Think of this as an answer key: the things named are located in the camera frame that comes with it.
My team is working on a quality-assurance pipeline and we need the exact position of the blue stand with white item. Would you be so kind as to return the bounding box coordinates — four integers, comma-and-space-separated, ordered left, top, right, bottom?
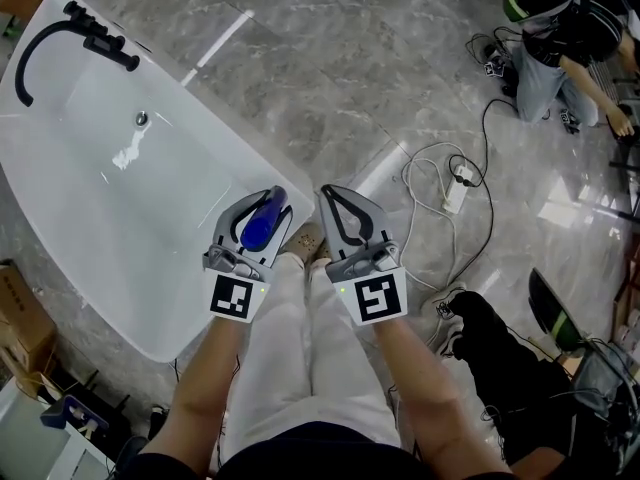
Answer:
39, 394, 110, 443

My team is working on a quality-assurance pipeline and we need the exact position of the black bathtub faucet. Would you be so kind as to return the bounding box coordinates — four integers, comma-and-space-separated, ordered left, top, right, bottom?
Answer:
14, 0, 142, 109

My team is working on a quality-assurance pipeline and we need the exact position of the white bathtub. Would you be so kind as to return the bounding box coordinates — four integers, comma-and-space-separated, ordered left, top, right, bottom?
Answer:
0, 0, 317, 365

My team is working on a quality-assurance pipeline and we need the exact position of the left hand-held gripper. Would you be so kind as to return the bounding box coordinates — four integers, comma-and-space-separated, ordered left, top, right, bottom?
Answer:
201, 189, 294, 325

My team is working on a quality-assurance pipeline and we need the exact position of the black cable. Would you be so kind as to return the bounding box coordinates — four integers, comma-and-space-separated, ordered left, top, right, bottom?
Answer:
446, 98, 520, 290

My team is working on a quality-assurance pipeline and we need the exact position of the person's left forearm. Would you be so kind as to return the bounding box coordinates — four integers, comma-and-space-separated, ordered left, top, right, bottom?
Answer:
143, 314, 252, 470

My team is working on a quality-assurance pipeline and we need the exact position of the person's right forearm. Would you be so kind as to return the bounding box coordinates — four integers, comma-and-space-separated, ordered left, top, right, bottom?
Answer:
371, 316, 512, 478

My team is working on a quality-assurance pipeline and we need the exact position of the white cable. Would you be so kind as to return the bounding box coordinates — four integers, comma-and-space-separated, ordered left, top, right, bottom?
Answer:
399, 142, 470, 293

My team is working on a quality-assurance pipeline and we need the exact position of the beige sandal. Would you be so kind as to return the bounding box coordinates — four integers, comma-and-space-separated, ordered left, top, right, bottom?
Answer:
309, 237, 334, 270
281, 221, 324, 260

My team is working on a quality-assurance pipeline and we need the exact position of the person's dark shirt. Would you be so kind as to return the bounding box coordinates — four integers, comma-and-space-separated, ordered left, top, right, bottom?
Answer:
118, 419, 504, 480

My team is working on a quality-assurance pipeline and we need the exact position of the blue object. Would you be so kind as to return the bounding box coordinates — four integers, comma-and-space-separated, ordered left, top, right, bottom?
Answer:
239, 184, 290, 252

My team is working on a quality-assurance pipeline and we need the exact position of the white power strip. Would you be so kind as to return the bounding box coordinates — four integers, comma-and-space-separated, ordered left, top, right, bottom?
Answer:
441, 163, 474, 215

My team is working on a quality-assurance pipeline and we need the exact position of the metal table with slatted shelf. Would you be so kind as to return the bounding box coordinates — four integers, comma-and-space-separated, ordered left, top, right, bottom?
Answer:
588, 56, 640, 115

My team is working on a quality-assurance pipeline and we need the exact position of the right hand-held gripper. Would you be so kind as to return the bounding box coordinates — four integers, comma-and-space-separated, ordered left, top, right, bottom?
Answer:
318, 183, 408, 327

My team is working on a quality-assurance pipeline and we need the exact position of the spare hand-held gripper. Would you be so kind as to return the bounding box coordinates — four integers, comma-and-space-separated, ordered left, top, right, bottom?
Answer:
481, 42, 507, 77
559, 108, 582, 135

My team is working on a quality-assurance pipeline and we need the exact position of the cardboard box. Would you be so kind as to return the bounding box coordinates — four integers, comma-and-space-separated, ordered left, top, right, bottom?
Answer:
0, 259, 57, 400

